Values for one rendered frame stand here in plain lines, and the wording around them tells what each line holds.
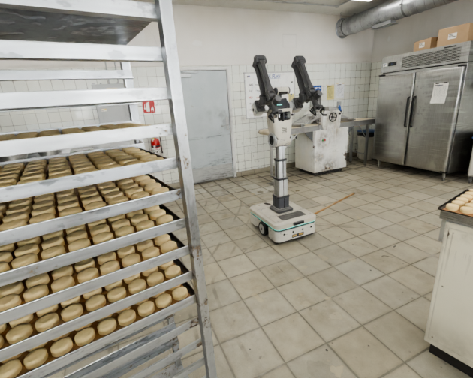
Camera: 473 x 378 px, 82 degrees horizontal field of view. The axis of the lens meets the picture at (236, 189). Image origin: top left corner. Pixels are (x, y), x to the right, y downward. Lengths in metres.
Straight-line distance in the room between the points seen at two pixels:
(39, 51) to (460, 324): 2.01
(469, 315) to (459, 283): 0.17
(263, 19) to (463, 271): 5.04
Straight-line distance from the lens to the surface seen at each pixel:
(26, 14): 0.79
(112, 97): 0.71
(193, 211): 0.78
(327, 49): 6.58
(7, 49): 0.71
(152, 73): 4.99
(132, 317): 0.94
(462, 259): 1.75
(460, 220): 1.69
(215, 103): 5.24
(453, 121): 5.31
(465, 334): 1.95
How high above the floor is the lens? 1.47
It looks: 18 degrees down
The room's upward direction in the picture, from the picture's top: 4 degrees counter-clockwise
